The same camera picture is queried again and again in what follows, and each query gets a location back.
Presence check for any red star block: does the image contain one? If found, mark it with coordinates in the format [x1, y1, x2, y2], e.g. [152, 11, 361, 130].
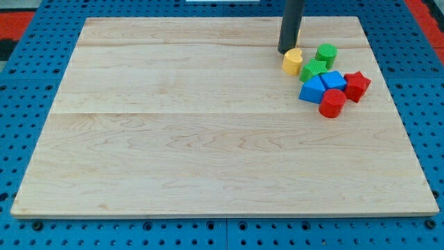
[344, 71, 371, 103]

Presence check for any blue cube block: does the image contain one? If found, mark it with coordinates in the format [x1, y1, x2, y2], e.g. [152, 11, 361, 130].
[320, 71, 347, 91]

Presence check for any yellow heart block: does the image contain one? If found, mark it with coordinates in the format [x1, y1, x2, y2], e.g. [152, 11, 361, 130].
[282, 48, 303, 76]

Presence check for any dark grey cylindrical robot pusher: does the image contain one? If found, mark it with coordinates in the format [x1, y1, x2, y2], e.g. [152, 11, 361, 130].
[277, 0, 305, 54]

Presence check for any green cylinder block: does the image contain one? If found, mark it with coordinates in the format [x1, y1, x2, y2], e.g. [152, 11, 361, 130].
[315, 43, 337, 69]

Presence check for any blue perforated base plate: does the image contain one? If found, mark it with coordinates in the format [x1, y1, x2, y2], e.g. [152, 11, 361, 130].
[1, 1, 443, 249]

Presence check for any light wooden board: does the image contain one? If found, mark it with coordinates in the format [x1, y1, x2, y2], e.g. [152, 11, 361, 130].
[10, 17, 438, 219]

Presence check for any blue pentagon block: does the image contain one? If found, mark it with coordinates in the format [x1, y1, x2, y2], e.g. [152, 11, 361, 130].
[299, 76, 326, 104]

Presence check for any green star block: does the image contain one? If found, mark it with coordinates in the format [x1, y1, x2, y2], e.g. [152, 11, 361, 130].
[300, 58, 328, 82]

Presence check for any red cylinder block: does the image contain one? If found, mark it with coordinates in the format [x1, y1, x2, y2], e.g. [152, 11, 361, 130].
[318, 89, 347, 118]

